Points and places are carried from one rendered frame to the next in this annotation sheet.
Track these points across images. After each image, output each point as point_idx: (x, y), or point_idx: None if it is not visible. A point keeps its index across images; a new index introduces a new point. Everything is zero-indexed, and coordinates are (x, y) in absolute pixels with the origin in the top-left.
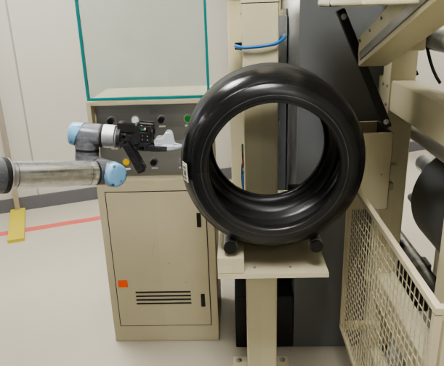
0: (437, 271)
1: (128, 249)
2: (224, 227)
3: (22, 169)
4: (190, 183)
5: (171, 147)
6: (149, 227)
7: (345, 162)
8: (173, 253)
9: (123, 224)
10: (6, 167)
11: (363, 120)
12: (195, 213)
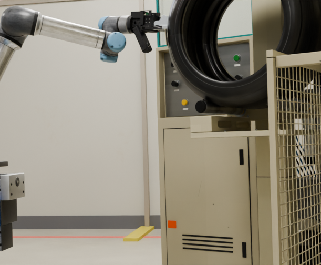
0: None
1: (178, 186)
2: (192, 83)
3: (45, 18)
4: (169, 47)
5: (165, 26)
6: (197, 164)
7: (287, 11)
8: (217, 193)
9: (175, 160)
10: (33, 13)
11: None
12: (238, 150)
